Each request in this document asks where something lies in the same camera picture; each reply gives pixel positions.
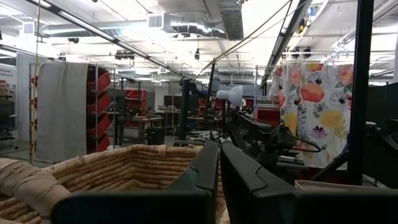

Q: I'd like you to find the black metal frame post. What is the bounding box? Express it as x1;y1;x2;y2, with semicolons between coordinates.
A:
309;0;376;186

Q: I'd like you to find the red bin shelf rack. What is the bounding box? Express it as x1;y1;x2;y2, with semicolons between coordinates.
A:
86;63;113;155
124;89;149;116

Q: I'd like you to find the black overhead beam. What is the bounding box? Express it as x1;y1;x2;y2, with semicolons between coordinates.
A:
26;0;193;80
261;0;313;85

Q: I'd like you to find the tan hanging cable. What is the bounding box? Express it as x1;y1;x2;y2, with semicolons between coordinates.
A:
198;0;295;74

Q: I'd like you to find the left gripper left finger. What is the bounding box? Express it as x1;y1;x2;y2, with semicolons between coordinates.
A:
51;139;220;224

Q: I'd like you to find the wooden workbench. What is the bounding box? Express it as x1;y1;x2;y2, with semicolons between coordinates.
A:
119;115;164;146

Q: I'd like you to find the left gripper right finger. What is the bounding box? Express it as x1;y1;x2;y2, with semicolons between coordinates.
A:
220;141;398;224

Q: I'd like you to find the floral print curtain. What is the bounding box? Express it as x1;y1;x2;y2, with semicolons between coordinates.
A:
269;62;355;170

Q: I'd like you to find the round silver ventilation duct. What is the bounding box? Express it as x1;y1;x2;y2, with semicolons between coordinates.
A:
42;12;228;40

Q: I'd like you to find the white desk lamp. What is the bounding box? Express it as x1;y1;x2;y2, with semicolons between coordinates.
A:
216;85;244;108

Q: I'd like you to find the red wire basket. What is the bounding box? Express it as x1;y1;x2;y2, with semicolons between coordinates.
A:
254;95;281;124

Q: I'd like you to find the black floor bin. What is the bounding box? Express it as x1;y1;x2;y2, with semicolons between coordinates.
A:
146;126;165;146

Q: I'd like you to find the grey fabric curtain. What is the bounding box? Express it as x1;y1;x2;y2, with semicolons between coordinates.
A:
35;62;90;163

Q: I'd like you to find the woven wicker basket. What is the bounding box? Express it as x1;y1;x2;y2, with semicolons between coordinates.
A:
0;143;231;224

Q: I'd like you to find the rectangular metal ventilation duct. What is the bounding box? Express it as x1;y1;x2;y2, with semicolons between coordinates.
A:
219;0;245;41

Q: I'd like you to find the black support column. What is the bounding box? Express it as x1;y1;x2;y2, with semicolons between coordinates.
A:
178;79;192;141

